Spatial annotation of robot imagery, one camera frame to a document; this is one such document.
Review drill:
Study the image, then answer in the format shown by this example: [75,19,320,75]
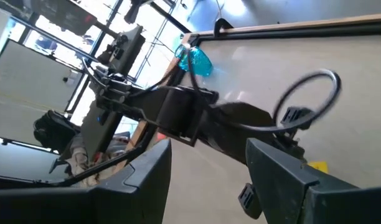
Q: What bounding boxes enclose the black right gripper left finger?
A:
[0,138,173,224]

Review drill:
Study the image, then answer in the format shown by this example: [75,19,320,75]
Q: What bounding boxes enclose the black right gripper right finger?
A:
[245,138,381,224]

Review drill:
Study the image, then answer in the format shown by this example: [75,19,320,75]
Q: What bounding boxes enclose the blue glass vase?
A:
[174,43,214,78]

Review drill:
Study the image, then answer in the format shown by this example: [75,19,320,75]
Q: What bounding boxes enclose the yellow tape tag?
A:
[307,161,330,174]

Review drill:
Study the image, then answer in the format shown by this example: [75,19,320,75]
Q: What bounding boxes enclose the black table clamp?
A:
[213,17,235,38]

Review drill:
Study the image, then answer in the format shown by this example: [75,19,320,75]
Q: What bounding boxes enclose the black computer monitor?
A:
[80,24,147,162]

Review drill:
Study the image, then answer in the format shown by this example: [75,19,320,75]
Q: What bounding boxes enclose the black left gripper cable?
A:
[209,68,342,134]

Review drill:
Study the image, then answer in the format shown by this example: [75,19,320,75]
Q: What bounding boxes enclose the black aluminium table frame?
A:
[0,20,381,189]

